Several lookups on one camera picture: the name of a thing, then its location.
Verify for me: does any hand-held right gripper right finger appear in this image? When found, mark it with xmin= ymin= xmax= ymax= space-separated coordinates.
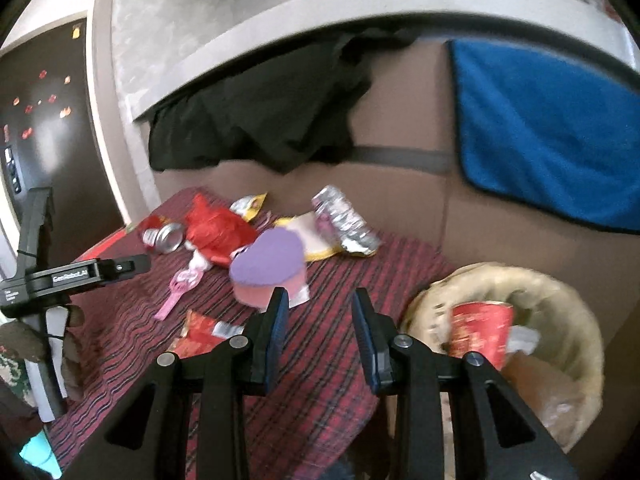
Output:
xmin=351 ymin=287 xmax=581 ymax=480

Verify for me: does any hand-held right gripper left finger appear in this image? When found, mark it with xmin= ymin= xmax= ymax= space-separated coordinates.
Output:
xmin=62 ymin=287 xmax=291 ymax=480

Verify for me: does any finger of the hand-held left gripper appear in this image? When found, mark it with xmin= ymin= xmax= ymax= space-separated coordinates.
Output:
xmin=97 ymin=254 xmax=152 ymax=283

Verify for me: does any pink and purple sponge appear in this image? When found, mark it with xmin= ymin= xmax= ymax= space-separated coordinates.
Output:
xmin=229 ymin=227 xmax=307 ymax=309

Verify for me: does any person's left forearm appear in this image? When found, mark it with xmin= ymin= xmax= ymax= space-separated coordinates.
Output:
xmin=0 ymin=350 xmax=37 ymax=436

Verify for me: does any person's left hand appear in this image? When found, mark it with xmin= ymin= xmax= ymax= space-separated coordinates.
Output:
xmin=0 ymin=305 xmax=86 ymax=403

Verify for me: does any red plaid cloth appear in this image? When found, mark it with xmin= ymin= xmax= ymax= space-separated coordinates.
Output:
xmin=47 ymin=187 xmax=453 ymax=480

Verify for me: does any crushed metal can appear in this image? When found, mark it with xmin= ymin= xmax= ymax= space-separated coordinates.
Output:
xmin=141 ymin=223 xmax=185 ymax=256

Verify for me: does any pink plastic toy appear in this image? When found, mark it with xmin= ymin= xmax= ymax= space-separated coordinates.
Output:
xmin=154 ymin=252 xmax=208 ymax=321

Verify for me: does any red snack packet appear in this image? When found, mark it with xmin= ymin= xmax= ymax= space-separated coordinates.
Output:
xmin=167 ymin=309 xmax=246 ymax=360

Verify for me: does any crumpled red wrapper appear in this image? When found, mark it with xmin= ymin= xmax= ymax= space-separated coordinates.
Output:
xmin=184 ymin=193 xmax=261 ymax=268

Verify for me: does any red paper cup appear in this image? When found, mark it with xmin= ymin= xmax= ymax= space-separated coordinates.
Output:
xmin=447 ymin=301 xmax=516 ymax=371

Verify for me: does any dark refrigerator door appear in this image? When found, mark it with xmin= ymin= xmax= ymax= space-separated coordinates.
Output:
xmin=0 ymin=17 xmax=126 ymax=281

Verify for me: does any crumpled silver foil wrapper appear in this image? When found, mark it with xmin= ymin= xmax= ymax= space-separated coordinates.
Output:
xmin=311 ymin=185 xmax=383 ymax=257

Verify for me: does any yellow snack packet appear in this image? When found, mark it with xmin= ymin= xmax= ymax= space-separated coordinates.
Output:
xmin=230 ymin=192 xmax=269 ymax=223

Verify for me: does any crumpled white paper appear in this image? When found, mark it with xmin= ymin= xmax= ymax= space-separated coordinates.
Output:
xmin=507 ymin=325 xmax=541 ymax=356

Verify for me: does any teal plastic item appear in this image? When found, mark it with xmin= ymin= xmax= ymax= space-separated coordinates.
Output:
xmin=19 ymin=430 xmax=63 ymax=478

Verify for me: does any black cloth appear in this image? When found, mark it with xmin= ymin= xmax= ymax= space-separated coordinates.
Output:
xmin=148 ymin=27 xmax=421 ymax=175

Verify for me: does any group of red fridge magnets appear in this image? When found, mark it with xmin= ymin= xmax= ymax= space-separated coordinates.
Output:
xmin=2 ymin=67 xmax=73 ymax=138

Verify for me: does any blue towel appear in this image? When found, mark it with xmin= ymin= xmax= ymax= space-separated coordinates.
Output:
xmin=446 ymin=39 xmax=640 ymax=235

